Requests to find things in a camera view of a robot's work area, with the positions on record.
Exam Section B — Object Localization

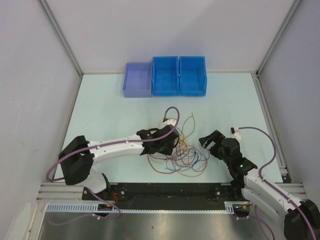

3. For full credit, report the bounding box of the right aluminium frame post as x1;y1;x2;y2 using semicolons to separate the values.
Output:
256;0;303;76

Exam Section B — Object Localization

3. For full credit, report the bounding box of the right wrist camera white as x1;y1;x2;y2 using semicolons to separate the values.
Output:
230;127;242;141

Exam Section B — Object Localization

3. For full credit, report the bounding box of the blue bin right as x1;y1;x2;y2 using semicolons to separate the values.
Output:
179;56;208;97

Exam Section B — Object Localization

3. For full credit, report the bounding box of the blue bin middle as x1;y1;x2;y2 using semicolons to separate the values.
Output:
152;56;180;97

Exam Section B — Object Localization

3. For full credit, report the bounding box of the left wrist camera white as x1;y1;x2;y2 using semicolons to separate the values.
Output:
159;118;177;129

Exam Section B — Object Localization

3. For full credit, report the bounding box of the blue bin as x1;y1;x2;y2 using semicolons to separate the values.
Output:
179;56;208;97
152;56;180;97

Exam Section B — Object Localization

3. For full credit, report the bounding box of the orange wire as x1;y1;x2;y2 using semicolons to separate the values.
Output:
147;127;208;166

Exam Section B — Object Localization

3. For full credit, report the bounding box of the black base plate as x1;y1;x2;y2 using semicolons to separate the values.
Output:
98;182;246;211

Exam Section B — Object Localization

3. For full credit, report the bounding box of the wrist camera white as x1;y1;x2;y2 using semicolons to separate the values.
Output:
230;127;242;141
159;118;177;129

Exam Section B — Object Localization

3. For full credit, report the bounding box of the front aluminium rail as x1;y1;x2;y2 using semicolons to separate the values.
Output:
36;182;87;202

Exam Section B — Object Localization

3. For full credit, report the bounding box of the lavender plastic bin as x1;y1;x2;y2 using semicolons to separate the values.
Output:
122;62;152;98

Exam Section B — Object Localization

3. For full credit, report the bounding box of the yellow wire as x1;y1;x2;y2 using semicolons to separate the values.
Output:
148;139;191;165

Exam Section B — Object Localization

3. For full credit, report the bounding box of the aluminium frame post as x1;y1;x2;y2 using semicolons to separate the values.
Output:
37;0;84;77
256;0;303;76

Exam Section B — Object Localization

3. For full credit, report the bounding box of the right aluminium table rail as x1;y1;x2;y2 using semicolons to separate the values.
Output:
251;73;292;184

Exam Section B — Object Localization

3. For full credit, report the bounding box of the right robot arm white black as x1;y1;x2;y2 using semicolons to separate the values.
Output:
198;128;320;240

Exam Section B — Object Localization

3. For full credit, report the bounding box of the left aluminium frame post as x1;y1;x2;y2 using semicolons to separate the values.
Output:
37;0;84;77

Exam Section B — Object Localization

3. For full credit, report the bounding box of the white slotted cable duct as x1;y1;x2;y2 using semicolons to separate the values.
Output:
46;201;237;215

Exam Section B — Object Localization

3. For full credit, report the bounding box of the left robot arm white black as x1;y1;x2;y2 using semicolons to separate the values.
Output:
58;124;179;200

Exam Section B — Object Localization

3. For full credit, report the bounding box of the dark red long wire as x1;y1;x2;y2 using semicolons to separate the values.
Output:
147;144;208;178

